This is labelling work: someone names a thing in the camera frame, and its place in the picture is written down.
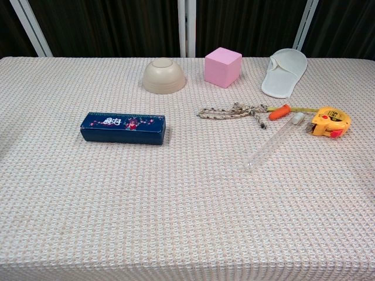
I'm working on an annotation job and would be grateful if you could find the pink cube block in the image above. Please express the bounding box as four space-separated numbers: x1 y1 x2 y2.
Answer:
204 47 243 89

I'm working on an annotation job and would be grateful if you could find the pink white waffle tablecloth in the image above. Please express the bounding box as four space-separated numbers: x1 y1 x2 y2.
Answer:
0 56 375 281

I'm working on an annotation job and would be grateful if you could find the white disposable slipper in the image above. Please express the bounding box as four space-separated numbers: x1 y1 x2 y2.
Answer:
261 49 308 99

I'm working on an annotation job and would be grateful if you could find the orange carrot-shaped toy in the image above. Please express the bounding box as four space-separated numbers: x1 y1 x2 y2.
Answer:
268 104 291 121

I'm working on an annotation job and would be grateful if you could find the blue floral glasses case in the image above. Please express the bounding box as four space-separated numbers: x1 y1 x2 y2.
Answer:
80 112 166 146

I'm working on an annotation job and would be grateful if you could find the yellow tape measure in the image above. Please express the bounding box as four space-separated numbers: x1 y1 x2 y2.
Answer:
267 105 352 138

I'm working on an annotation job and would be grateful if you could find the braided speckled rope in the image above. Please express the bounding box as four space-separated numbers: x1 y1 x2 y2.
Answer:
196 102 269 131

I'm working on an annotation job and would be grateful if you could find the beige upturned bowl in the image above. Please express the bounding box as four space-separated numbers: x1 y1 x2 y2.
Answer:
142 58 187 95

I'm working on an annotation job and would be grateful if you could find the clear tube with white cap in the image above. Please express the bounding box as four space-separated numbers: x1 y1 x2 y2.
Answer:
245 113 305 172

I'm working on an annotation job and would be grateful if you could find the black pleated curtain panel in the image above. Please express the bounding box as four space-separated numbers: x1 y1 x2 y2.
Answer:
0 0 39 59
303 0 375 62
195 0 309 58
29 0 180 58

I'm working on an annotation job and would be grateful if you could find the white frame post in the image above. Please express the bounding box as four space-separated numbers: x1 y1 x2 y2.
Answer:
177 0 196 58
8 0 53 58
292 0 319 51

